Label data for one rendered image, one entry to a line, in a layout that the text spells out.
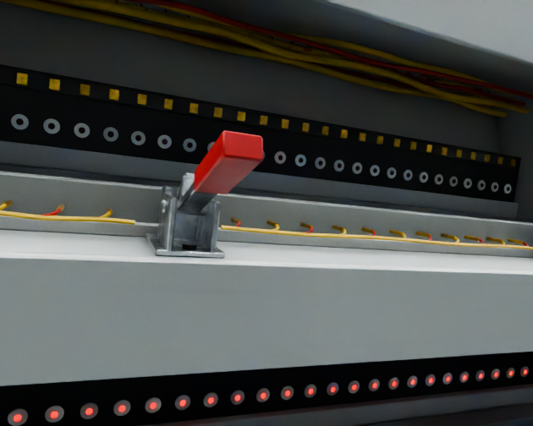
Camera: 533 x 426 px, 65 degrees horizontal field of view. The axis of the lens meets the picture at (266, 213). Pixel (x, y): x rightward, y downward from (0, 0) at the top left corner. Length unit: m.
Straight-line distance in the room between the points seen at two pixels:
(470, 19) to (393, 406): 0.31
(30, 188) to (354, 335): 0.16
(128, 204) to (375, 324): 0.13
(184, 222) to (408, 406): 0.29
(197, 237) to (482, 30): 0.24
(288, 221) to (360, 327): 0.07
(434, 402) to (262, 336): 0.28
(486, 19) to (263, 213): 0.21
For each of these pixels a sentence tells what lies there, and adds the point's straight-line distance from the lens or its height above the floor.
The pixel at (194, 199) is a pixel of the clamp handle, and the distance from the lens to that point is 0.16.
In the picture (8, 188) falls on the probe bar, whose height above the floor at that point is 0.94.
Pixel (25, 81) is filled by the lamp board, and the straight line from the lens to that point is 0.36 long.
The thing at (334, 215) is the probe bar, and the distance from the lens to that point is 0.25.
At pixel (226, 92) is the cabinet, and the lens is 0.43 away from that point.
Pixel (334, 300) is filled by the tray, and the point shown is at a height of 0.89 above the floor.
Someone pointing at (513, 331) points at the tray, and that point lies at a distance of 0.27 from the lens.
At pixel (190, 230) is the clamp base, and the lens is 0.20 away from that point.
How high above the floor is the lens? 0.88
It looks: 14 degrees up
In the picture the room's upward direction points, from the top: 1 degrees counter-clockwise
